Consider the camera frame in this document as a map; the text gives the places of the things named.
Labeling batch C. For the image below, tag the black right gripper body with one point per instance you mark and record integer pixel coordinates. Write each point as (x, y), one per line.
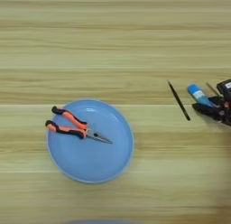
(227, 113)

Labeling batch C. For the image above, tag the small black box white label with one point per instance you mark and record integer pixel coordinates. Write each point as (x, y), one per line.
(226, 89)

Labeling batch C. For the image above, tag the light blue round plate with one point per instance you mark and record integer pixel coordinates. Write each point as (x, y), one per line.
(90, 161)

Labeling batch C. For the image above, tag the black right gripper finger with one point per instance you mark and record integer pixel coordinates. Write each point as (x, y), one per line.
(207, 110)
(218, 100)

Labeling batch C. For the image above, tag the orange black needle-nose pliers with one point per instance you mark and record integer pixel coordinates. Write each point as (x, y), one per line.
(75, 125)

